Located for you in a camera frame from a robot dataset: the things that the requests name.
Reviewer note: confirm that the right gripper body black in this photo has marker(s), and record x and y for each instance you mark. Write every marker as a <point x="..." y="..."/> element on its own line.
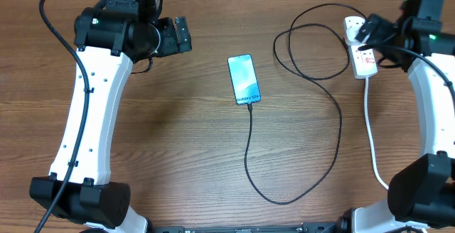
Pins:
<point x="384" y="35"/>

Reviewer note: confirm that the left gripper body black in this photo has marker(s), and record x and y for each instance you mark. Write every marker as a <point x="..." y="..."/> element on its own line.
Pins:
<point x="169" y="44"/>

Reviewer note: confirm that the Samsung Galaxy smartphone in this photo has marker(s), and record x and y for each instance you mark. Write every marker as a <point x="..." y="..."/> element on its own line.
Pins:
<point x="244" y="80"/>

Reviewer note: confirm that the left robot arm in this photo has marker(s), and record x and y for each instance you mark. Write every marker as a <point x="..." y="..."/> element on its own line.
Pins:
<point x="110" y="37"/>

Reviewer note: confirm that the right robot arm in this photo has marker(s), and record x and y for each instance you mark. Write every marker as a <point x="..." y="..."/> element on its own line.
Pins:
<point x="420" y="196"/>

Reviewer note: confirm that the white charger plug adapter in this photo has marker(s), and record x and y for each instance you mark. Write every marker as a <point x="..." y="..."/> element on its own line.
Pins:
<point x="351" y="36"/>

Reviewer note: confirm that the white power strip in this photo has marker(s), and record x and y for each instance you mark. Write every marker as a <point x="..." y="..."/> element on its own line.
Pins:
<point x="363" y="62"/>

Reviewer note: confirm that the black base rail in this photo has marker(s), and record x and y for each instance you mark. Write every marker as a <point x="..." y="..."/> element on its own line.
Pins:
<point x="307" y="227"/>

